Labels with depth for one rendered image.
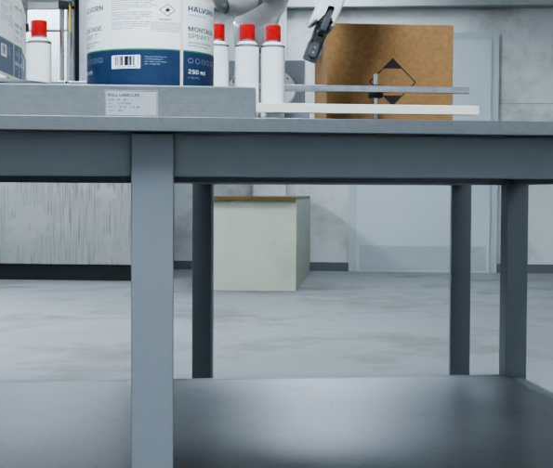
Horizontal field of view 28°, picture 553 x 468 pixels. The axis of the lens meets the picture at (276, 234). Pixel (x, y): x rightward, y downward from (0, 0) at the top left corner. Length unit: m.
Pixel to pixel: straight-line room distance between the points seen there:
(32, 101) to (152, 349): 0.39
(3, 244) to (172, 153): 7.76
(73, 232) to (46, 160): 7.54
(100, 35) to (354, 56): 1.02
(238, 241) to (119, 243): 1.25
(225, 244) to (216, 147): 6.61
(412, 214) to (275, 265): 2.36
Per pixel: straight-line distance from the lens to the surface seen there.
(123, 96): 1.63
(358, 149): 1.62
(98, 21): 1.75
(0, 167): 1.61
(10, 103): 1.64
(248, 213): 8.18
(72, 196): 9.14
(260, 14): 2.91
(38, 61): 2.41
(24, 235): 9.26
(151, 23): 1.71
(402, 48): 2.66
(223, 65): 2.40
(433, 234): 10.23
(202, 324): 3.50
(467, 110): 2.46
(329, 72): 2.63
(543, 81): 10.42
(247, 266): 8.19
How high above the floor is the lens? 0.73
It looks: 2 degrees down
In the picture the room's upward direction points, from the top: straight up
